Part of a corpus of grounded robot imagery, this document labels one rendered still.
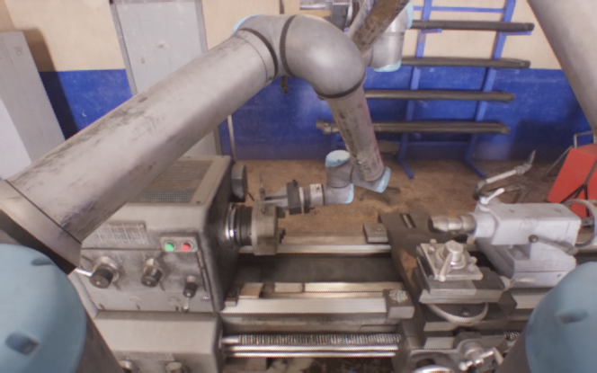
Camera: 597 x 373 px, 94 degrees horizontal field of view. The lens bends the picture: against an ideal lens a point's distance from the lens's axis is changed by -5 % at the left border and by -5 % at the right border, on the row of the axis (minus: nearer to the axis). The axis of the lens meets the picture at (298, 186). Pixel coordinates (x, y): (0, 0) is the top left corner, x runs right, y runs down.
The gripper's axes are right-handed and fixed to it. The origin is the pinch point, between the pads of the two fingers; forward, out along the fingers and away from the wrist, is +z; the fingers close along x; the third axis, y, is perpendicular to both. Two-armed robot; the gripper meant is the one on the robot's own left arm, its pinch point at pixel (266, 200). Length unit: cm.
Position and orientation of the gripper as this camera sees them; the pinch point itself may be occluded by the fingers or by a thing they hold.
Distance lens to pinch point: 117.0
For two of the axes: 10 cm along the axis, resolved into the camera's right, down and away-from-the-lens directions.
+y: -0.5, -6.5, -7.6
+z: -9.9, 1.1, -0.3
